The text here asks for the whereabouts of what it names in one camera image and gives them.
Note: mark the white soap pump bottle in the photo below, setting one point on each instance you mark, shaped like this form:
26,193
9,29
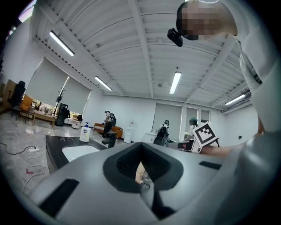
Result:
85,134

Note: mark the white power strip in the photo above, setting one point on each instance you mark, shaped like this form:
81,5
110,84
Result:
33,149

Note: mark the wooden coffee table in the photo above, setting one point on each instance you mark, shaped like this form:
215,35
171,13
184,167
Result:
44,114

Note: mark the black standing unit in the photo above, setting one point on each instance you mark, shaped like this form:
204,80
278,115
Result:
61,116

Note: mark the person's white shirt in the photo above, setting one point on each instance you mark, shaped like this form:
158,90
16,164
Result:
259,175

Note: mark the grey roller blind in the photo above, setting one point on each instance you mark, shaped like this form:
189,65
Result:
166,116
76,96
205,115
191,113
46,81

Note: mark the black coat rack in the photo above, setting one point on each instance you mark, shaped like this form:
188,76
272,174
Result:
58,99

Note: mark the white cabinet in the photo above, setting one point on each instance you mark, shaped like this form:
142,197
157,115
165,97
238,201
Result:
148,137

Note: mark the ceiling tube light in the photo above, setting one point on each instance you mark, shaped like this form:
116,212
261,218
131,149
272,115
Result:
175,82
27,13
103,83
61,43
235,99

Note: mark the person's left forearm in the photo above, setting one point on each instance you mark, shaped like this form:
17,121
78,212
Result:
260,125

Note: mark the beige sponge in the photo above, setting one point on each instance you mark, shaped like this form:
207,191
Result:
138,174

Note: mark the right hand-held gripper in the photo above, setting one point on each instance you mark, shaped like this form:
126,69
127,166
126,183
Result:
205,136

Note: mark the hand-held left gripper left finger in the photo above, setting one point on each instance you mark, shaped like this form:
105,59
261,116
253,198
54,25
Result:
87,175

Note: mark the person's head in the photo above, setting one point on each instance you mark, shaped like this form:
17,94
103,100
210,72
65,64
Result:
224,22

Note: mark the clear glass mug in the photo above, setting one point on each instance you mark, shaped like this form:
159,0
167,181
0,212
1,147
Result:
146,186

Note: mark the black head camera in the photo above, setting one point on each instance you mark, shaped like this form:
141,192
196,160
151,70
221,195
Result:
175,37

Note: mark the black top vanity cabinet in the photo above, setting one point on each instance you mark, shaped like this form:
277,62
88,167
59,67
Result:
53,149

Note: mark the black faucet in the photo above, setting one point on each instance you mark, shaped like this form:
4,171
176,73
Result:
112,139

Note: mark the yellow chair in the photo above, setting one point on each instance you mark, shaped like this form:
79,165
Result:
26,103

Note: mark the black office chair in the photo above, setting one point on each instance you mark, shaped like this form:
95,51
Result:
17,92

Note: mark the black eyeglasses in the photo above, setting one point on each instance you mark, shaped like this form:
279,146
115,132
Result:
63,139

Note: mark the white sink basin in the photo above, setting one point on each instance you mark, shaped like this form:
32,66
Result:
76,152

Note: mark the white water dispenser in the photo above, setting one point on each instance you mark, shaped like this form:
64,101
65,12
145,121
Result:
129,134

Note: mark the person's right forearm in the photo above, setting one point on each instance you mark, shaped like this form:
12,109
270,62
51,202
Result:
219,151

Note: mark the orange sofa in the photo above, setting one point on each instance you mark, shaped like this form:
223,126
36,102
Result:
118,131

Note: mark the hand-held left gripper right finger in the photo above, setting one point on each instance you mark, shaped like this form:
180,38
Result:
188,175

